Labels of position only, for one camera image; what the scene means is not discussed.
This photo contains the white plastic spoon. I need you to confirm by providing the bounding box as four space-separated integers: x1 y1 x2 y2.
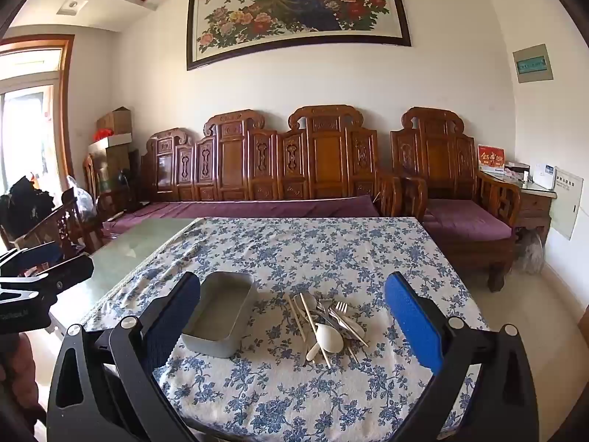
306 323 345 362

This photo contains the blue floral tablecloth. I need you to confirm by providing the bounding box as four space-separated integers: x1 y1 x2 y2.
80 216 489 442

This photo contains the black bag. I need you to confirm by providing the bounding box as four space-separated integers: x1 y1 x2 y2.
0 176 56 231

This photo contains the beige chopstick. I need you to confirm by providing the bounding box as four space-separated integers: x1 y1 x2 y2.
288 295 306 339
300 293 332 369

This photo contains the clear plastic bag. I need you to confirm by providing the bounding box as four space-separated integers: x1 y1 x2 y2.
518 230 546 274

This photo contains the metal spoon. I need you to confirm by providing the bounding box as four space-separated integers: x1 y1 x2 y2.
299 292 324 322

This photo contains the white wall cabinet door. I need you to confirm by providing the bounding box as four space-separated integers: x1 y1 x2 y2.
550 166 584 240

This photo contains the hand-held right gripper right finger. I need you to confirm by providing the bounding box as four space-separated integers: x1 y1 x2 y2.
384 273 539 442

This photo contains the wooden chair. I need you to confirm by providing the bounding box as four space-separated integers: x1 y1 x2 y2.
14 198 104 263

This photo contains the carved wooden sofa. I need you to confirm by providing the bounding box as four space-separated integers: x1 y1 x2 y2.
138 105 406 222

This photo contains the white plastic fork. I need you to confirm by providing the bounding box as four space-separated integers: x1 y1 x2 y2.
332 301 370 348

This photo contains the white plastic bag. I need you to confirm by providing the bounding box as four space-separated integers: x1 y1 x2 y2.
67 176 97 222

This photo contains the brown cardboard box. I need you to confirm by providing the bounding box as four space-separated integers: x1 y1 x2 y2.
96 107 132 135

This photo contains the purple sofa cushion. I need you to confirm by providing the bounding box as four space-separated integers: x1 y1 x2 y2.
103 194 380 235

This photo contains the wooden framed glass door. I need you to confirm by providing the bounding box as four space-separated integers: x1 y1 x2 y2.
0 34 74 249

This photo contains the white box with blue print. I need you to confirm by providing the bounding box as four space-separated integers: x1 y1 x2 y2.
529 162 557 190

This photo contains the grey metal tin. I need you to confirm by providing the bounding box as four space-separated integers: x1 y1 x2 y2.
181 271 256 359

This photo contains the carved wooden armchair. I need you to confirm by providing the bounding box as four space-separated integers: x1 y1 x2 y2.
391 107 523 292

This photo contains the framed peacock painting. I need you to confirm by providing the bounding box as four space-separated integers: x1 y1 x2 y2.
186 0 412 71

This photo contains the wooden side table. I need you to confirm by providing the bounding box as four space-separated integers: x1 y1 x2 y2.
479 170 557 245

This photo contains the purple armchair cushion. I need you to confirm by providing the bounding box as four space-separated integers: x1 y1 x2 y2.
423 199 516 242

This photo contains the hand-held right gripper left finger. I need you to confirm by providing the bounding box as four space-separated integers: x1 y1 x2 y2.
46 271 203 442

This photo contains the person's left forearm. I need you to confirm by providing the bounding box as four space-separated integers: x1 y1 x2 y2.
0 331 38 429

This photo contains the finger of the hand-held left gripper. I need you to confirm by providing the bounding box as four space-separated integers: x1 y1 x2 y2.
0 242 63 272
0 254 95 298

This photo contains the grey wall panel green window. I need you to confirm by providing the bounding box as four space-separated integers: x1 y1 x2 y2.
513 43 553 84

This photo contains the metal fork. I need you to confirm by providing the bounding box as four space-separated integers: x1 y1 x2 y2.
317 298 350 332

